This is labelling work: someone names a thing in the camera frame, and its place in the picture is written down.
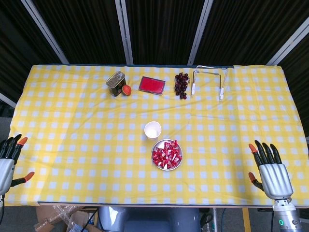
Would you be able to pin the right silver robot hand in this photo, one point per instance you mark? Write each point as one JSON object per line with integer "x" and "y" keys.
{"x": 275, "y": 178}

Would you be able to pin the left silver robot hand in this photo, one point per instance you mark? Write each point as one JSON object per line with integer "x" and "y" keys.
{"x": 6, "y": 169}

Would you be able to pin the metal bowl of red candies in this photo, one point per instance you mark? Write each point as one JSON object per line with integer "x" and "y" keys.
{"x": 155, "y": 146}

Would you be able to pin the white paper cup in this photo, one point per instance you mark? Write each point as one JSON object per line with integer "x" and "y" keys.
{"x": 152, "y": 131}

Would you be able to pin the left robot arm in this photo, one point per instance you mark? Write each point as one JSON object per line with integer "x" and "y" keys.
{"x": 2, "y": 199}

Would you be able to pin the brown cardboard box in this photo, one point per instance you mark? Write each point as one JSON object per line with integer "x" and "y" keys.
{"x": 48, "y": 215}

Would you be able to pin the metal table leg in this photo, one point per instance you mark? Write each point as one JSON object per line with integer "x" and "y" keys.
{"x": 214, "y": 220}

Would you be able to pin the yellow white checked tablecloth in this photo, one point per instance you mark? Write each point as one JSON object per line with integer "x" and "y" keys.
{"x": 72, "y": 120}

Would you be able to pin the black pleated curtain panel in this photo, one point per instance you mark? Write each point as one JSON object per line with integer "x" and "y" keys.
{"x": 246, "y": 24}
{"x": 164, "y": 29}
{"x": 301, "y": 72}
{"x": 14, "y": 48}
{"x": 84, "y": 29}

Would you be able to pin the dark red grape bunch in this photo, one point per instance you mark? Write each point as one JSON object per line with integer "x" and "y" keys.
{"x": 180, "y": 84}

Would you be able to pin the grey robot torso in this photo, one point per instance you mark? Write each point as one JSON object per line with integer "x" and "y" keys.
{"x": 144, "y": 220}

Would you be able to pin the dark green luncheon meat can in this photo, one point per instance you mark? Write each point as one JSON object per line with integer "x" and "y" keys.
{"x": 115, "y": 82}

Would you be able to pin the red green half fruit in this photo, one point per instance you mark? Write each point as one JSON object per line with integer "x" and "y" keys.
{"x": 126, "y": 90}

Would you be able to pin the silver partition post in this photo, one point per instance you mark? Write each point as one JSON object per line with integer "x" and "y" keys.
{"x": 7, "y": 100}
{"x": 289, "y": 44}
{"x": 45, "y": 31}
{"x": 124, "y": 31}
{"x": 200, "y": 31}

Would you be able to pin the red ink pad black frame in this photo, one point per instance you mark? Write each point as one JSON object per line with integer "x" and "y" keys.
{"x": 152, "y": 85}

